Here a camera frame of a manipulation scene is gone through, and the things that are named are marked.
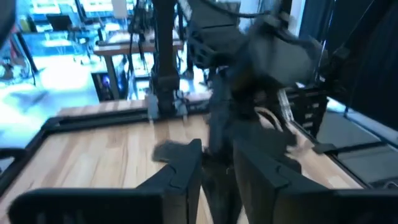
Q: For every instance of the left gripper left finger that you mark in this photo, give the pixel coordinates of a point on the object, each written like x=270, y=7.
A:
x=180, y=186

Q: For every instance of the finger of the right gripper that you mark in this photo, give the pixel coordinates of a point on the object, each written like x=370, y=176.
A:
x=220, y=112
x=267, y=137

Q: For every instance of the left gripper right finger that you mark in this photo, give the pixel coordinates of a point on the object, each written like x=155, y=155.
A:
x=261, y=189

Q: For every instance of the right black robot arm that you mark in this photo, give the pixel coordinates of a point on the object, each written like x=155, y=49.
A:
x=164, y=62

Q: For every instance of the wooden desk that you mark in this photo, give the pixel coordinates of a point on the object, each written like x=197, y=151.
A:
x=124, y=48

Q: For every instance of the silver aluminium bracket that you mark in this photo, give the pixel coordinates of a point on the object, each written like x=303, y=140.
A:
x=285, y=105

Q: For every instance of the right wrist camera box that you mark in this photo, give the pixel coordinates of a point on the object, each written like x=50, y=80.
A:
x=280, y=59

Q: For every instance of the black aluminium table frame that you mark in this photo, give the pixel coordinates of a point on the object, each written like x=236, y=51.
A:
x=93, y=119

